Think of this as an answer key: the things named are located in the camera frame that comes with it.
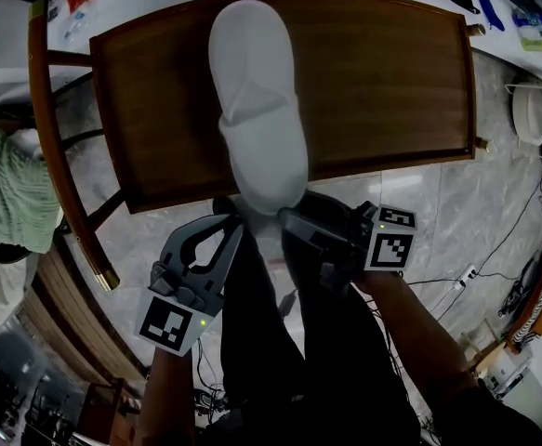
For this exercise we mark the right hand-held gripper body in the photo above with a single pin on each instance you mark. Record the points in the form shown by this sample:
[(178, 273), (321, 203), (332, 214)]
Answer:
[(389, 249)]

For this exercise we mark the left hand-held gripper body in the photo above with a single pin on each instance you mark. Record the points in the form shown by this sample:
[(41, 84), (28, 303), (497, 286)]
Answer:
[(168, 323)]

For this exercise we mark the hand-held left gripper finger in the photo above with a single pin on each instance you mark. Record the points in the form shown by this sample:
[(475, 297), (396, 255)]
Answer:
[(228, 263), (173, 249)]

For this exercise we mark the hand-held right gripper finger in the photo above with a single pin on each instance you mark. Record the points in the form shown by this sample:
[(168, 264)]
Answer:
[(331, 209), (308, 230)]

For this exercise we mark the white slipper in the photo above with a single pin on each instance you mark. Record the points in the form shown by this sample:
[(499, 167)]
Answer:
[(252, 63)]

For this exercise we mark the person's left forearm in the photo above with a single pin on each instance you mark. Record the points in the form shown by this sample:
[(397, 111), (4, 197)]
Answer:
[(168, 397)]

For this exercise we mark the person's right forearm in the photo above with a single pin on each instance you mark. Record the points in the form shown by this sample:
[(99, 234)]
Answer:
[(410, 328)]

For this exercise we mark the white power strip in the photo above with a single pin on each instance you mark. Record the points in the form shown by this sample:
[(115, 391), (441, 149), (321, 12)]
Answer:
[(466, 276)]

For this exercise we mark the curved wooden platform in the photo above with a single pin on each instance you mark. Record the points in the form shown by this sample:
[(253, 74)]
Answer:
[(80, 323)]

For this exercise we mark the brown wooden chair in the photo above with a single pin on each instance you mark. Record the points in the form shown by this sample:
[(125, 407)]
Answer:
[(108, 411)]

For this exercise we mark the person's black-clothed body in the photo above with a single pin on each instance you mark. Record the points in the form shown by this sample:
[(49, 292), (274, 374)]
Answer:
[(335, 365)]

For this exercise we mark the wooden shoe rack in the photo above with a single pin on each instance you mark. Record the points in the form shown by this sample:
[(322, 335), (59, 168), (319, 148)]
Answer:
[(368, 86)]

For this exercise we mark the small wooden stool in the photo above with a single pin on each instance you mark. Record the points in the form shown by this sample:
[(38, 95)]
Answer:
[(482, 346)]

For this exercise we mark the dark glossy panel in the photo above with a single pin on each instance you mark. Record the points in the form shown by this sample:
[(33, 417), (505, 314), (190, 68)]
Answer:
[(19, 388)]

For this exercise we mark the green knitted blanket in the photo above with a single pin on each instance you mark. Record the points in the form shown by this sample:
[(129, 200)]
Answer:
[(10, 193)]

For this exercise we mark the white cabinet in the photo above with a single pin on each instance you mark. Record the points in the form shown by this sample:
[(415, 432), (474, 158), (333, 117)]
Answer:
[(526, 388)]

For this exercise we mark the white basket with orange cushion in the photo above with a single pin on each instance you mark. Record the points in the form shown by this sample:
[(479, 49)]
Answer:
[(510, 86)]

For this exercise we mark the yellow-green bottle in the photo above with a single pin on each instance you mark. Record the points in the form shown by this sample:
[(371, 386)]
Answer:
[(535, 44)]

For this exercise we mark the blue cloth item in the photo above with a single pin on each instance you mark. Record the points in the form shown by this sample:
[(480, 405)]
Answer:
[(491, 14)]

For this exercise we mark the blue-labelled water bottle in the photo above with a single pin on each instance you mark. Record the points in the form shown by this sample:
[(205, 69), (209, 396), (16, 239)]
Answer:
[(533, 20)]

